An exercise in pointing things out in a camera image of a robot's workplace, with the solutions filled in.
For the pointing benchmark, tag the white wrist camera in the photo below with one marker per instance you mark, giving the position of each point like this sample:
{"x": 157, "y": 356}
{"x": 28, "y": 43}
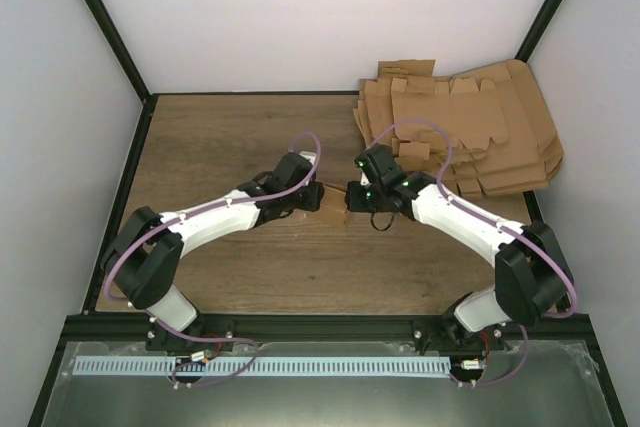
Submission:
{"x": 309, "y": 156}
{"x": 364, "y": 180}

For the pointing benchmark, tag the stack of flat cardboard blanks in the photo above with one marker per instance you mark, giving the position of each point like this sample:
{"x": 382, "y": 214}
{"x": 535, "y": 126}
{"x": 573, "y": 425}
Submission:
{"x": 488, "y": 130}

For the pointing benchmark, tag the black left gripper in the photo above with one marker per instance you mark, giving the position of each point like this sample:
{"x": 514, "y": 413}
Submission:
{"x": 313, "y": 203}

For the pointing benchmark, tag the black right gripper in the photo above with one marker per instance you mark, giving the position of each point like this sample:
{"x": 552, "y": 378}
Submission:
{"x": 354, "y": 204}

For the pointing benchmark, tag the clear acrylic front plate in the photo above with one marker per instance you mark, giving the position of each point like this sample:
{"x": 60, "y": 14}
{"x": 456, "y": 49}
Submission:
{"x": 540, "y": 383}

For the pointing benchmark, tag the black front mounting rail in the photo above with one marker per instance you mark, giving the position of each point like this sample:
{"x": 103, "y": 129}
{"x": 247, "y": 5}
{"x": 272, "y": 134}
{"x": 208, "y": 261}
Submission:
{"x": 426, "y": 332}

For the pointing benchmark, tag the brown cardboard box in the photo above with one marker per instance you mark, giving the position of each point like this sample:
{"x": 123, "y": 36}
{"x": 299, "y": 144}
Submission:
{"x": 333, "y": 208}

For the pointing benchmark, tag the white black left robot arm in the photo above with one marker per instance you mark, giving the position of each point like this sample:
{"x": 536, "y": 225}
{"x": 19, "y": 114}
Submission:
{"x": 142, "y": 260}

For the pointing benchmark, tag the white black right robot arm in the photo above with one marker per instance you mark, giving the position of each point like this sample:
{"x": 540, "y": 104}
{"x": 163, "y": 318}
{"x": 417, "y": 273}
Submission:
{"x": 531, "y": 275}

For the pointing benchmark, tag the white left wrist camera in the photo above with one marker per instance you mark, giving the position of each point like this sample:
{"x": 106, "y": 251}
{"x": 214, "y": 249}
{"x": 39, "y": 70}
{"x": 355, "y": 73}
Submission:
{"x": 309, "y": 156}

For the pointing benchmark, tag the black back left frame post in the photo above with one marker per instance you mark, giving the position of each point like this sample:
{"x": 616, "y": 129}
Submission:
{"x": 117, "y": 45}

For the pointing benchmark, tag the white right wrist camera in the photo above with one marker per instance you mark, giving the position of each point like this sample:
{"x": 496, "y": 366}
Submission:
{"x": 364, "y": 180}

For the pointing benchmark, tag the light blue slotted cable duct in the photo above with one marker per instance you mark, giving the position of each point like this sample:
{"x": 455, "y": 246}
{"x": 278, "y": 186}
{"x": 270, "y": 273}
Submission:
{"x": 409, "y": 367}

